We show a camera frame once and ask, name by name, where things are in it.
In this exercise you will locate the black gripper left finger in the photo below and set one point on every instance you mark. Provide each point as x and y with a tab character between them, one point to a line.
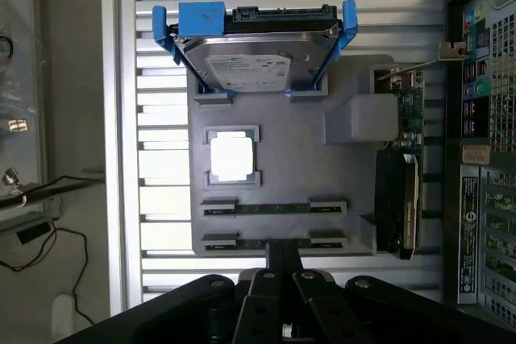
258	303

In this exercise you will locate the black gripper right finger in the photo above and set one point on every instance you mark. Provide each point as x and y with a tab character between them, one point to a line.
318	307

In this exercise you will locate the green RAM stick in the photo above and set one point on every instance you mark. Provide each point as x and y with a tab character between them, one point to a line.
250	242
274	208

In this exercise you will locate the black graphics card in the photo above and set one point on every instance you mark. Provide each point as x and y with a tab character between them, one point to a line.
397	199

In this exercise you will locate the silver CPU chip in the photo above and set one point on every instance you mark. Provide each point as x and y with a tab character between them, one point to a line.
232	156

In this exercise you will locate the grey printed parts rack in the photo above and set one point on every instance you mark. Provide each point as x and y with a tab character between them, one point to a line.
290	150

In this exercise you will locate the black PC case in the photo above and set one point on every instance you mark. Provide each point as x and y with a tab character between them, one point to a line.
471	219

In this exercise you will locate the white plastic object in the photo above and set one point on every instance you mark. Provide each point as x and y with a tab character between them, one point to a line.
63	316

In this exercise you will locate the silver hard disk drive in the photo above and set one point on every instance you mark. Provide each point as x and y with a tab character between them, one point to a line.
258	50

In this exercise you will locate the small metal clamp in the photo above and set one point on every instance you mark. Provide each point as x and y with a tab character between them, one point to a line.
11	181

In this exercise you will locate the blue plastic disk caddy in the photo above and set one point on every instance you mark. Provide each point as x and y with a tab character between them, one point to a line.
201	17

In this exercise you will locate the silver aluminium frame rail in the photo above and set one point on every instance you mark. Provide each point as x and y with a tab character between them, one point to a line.
117	118

